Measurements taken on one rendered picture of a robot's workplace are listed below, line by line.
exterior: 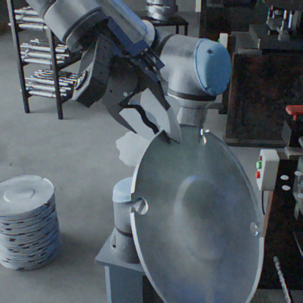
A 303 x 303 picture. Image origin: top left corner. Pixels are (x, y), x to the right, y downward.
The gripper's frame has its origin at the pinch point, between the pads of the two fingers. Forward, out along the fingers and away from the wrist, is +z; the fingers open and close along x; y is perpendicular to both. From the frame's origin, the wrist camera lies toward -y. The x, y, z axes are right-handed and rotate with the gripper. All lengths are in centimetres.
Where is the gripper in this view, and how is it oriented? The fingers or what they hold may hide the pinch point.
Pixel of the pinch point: (169, 141)
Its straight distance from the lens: 58.0
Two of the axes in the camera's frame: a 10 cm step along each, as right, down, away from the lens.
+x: -6.5, 4.8, 5.9
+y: 4.0, -4.4, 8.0
